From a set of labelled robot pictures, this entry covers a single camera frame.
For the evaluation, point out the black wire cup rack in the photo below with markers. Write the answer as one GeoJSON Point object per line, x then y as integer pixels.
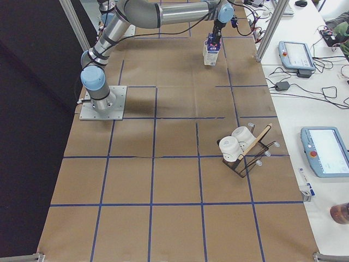
{"type": "Point", "coordinates": [253, 155]}

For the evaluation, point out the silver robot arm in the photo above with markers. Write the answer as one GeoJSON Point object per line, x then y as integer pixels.
{"type": "Point", "coordinates": [142, 14]}

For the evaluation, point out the blue white milk carton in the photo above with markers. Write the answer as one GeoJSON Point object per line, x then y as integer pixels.
{"type": "Point", "coordinates": [210, 52]}

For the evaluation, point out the black power adapter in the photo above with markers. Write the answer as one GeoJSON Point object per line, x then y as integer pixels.
{"type": "Point", "coordinates": [282, 86]}

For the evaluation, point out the teach pendant tablet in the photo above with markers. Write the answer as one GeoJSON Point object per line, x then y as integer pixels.
{"type": "Point", "coordinates": [295, 55]}
{"type": "Point", "coordinates": [325, 151]}

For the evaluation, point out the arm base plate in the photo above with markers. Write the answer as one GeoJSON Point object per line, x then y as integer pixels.
{"type": "Point", "coordinates": [110, 108]}

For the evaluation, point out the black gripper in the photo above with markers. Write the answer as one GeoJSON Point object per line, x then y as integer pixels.
{"type": "Point", "coordinates": [217, 30]}

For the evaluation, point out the aluminium frame post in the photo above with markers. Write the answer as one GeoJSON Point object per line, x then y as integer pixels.
{"type": "Point", "coordinates": [273, 23]}

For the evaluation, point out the white cup on rack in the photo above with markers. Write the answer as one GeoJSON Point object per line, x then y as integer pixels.
{"type": "Point", "coordinates": [244, 137]}
{"type": "Point", "coordinates": [230, 148]}

